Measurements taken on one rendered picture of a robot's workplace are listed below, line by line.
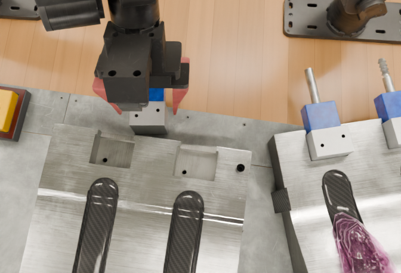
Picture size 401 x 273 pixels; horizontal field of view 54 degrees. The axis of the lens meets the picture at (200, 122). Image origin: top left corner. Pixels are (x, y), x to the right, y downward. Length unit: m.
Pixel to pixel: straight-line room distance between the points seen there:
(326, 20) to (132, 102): 0.39
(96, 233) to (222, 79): 0.30
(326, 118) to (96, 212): 0.33
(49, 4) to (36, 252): 0.29
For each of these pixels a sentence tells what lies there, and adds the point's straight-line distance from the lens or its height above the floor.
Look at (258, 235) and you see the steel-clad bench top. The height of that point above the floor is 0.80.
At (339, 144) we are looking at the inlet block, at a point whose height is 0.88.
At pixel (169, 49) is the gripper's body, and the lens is 0.52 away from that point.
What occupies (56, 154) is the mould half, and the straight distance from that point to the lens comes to 0.54.
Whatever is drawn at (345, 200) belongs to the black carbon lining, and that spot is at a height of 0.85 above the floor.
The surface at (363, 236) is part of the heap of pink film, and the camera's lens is 0.53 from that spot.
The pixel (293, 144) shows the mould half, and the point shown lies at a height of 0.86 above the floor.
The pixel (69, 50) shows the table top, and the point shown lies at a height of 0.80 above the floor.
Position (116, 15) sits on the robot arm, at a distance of 0.46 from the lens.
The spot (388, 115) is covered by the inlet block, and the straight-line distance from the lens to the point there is 0.59.
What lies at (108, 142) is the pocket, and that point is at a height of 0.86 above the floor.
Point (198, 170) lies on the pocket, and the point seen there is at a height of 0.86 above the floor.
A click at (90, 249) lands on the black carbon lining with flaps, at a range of 0.53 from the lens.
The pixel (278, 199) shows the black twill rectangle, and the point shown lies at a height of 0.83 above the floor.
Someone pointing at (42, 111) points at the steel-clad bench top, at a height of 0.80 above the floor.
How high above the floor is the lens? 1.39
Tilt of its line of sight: 75 degrees down
